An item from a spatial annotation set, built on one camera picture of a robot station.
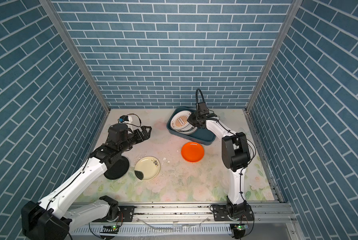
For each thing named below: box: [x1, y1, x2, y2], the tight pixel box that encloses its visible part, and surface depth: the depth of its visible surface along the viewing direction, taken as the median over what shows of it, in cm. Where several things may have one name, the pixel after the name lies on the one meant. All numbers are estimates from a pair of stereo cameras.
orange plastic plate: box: [181, 141, 205, 163], surface depth 98 cm
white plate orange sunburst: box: [170, 110, 192, 130], surface depth 106 cm
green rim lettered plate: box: [174, 123, 198, 135], surface depth 105 cm
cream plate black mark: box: [134, 156, 161, 181], surface depth 90 cm
